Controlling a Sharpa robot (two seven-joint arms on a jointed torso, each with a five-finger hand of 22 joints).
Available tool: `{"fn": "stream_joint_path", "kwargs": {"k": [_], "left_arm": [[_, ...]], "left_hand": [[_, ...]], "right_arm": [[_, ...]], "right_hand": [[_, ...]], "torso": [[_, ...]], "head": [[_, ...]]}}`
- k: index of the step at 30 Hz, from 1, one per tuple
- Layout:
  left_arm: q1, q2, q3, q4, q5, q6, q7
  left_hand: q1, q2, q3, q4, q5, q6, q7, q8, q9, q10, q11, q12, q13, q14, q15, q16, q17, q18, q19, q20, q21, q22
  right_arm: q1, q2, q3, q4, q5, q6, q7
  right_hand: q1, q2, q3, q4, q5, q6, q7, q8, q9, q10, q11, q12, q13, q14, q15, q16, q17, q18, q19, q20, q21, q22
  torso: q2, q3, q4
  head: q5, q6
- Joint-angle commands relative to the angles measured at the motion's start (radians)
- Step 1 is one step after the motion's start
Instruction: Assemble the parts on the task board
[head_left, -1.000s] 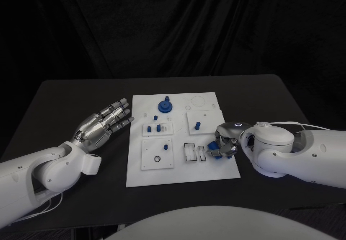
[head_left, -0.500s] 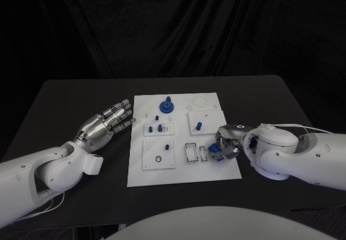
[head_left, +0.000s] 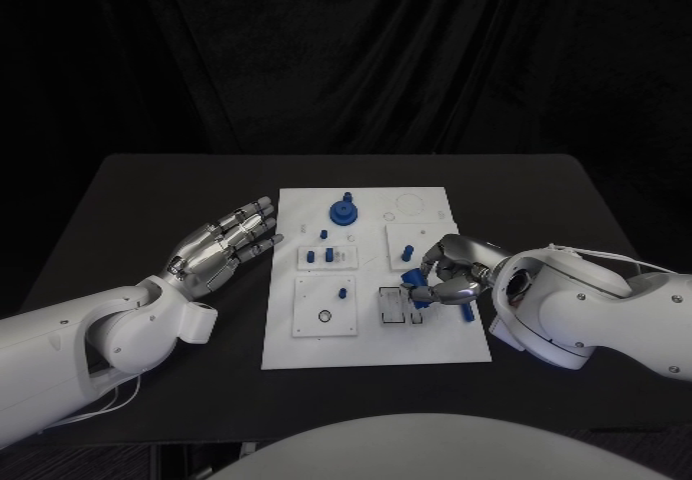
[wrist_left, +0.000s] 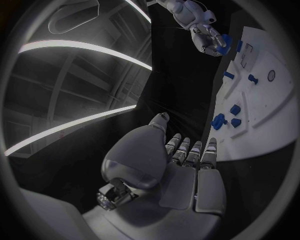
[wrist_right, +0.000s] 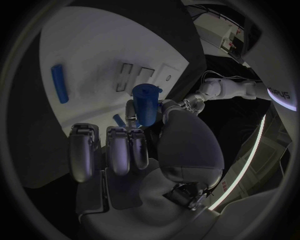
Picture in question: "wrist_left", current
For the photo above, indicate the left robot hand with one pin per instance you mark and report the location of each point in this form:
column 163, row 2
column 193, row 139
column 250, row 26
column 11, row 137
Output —
column 150, row 168

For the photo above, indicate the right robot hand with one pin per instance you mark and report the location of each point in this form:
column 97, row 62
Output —
column 204, row 39

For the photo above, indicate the thick blue cylinder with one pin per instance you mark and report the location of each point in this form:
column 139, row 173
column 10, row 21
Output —
column 225, row 45

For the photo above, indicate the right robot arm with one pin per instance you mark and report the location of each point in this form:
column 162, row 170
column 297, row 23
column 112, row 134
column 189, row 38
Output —
column 185, row 13

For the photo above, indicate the white task board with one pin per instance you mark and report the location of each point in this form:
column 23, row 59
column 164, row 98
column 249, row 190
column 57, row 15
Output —
column 264, row 116

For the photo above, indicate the thin blue cylinder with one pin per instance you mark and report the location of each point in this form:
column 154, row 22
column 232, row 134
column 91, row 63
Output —
column 239, row 46

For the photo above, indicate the blue gear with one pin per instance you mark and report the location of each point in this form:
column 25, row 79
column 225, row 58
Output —
column 218, row 121

